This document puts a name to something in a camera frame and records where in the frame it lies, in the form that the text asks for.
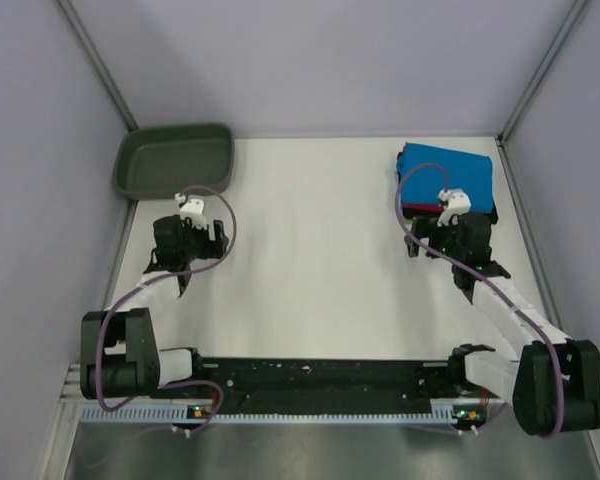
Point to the folded red t shirt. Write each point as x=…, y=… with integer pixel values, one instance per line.
x=421, y=209

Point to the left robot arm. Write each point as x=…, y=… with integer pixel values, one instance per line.
x=119, y=355

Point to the left aluminium corner post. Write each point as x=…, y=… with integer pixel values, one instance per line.
x=78, y=29

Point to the aluminium corner post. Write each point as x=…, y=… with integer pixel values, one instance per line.
x=575, y=15
x=78, y=29

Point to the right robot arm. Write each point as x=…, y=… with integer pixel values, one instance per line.
x=553, y=381

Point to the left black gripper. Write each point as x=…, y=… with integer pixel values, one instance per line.
x=211, y=246

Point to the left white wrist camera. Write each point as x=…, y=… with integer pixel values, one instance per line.
x=192, y=209

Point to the dark green plastic bin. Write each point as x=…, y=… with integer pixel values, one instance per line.
x=155, y=163

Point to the grey slotted cable duct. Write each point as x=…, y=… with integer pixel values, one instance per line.
x=152, y=413

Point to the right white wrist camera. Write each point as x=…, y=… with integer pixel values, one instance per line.
x=455, y=203

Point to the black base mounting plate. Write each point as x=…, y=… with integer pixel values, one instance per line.
x=314, y=387

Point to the right aluminium corner post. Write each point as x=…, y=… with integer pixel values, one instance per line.
x=575, y=15

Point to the blue t shirt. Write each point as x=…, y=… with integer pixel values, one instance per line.
x=460, y=175

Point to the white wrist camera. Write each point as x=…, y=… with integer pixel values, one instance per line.
x=455, y=203
x=192, y=209

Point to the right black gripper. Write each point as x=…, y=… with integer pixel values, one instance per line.
x=421, y=228

